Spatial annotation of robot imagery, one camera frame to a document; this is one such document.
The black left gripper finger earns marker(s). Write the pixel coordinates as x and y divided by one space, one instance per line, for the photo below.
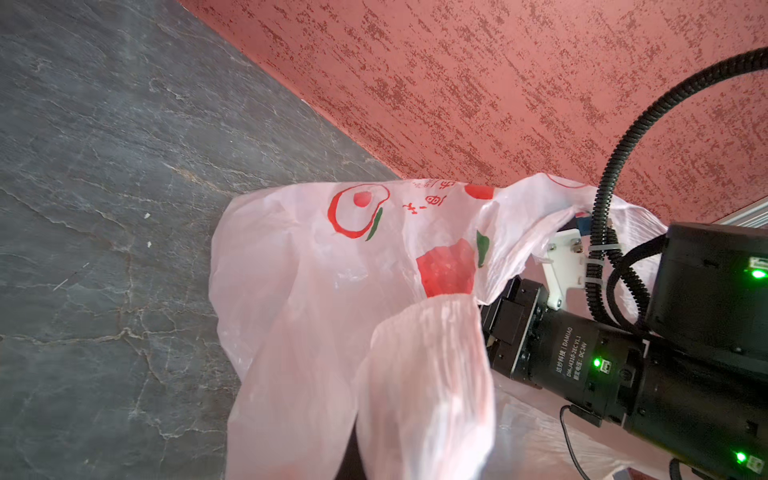
351 467

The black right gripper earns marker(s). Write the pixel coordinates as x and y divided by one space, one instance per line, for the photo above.
506 325

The pink plastic bag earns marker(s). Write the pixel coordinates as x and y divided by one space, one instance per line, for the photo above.
351 311

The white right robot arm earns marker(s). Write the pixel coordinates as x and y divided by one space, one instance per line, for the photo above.
691 379

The right aluminium corner post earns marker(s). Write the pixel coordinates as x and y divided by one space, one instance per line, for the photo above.
754 215

